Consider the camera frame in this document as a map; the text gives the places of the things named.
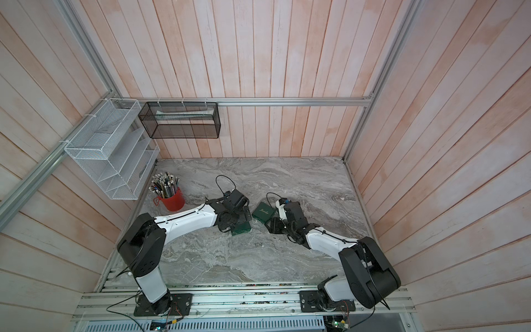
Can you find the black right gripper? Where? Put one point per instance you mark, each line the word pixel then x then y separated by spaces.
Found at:
pixel 275 225

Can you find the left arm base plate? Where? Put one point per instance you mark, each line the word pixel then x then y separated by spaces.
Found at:
pixel 178 304

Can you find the aluminium frame rail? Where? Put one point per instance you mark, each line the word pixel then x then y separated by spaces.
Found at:
pixel 270 102

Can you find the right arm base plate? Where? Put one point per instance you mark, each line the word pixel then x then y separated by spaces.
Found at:
pixel 312 301

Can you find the white wire mesh shelf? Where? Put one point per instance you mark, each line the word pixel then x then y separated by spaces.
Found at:
pixel 115 154

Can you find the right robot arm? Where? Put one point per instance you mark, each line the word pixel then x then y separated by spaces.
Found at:
pixel 368 275

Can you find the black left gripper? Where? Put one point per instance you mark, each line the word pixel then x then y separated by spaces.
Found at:
pixel 243 216

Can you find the black wire mesh basket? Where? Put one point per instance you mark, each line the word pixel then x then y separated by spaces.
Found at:
pixel 174 120

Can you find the large green jewelry box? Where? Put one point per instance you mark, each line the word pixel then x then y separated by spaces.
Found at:
pixel 263 212

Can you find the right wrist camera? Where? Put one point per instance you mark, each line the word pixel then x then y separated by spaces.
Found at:
pixel 280 206

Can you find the red metal pencil cup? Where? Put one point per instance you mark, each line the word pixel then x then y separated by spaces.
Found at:
pixel 172 204

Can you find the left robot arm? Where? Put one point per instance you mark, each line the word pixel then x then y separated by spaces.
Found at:
pixel 142 245

